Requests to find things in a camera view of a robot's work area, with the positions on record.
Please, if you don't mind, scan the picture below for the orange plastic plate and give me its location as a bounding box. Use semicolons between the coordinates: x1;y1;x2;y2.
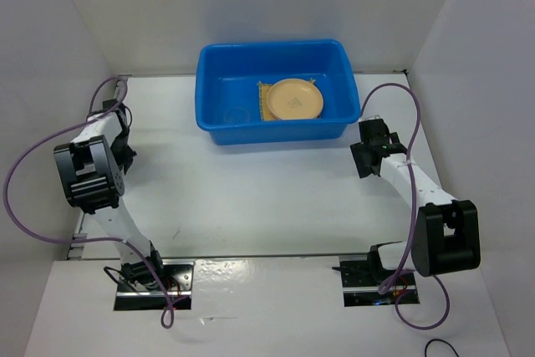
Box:
266;79;324;120

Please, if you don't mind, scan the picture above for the bamboo woven mat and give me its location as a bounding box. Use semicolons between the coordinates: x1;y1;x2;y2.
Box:
256;79;317;122

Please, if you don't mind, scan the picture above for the clear plastic cup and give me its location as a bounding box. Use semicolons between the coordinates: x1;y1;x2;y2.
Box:
223;107;251;125

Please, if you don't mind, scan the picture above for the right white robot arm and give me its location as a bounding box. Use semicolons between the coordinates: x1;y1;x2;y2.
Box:
350;119;481;277

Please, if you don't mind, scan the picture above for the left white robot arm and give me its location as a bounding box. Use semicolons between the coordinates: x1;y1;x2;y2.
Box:
53;99;166;290

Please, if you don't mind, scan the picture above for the blue plastic bin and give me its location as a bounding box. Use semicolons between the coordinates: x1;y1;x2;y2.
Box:
195;39;361;145

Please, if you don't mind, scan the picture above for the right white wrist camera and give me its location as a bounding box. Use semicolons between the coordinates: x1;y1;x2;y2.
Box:
358;115;381;123

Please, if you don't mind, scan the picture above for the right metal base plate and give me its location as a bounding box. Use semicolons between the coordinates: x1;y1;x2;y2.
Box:
332;253;420;307

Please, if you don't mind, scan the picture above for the metal base plate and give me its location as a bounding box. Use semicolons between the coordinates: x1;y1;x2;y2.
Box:
332;253;420;307
107;259;195;311

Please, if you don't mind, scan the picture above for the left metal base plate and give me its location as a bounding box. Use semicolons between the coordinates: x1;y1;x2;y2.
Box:
107;259;195;311

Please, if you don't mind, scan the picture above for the black cable on floor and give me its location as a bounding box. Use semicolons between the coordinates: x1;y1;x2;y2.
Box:
424;339;461;357

